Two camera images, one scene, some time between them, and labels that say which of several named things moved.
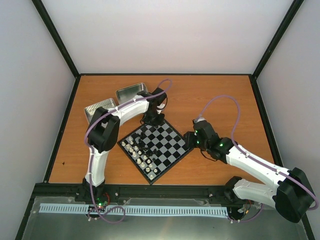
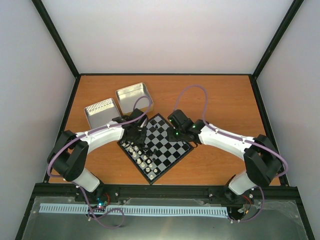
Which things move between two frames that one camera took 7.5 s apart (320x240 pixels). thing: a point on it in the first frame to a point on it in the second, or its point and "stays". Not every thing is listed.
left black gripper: (158, 123) to (141, 140)
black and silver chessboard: (154, 150) stays
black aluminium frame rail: (135, 191) stays
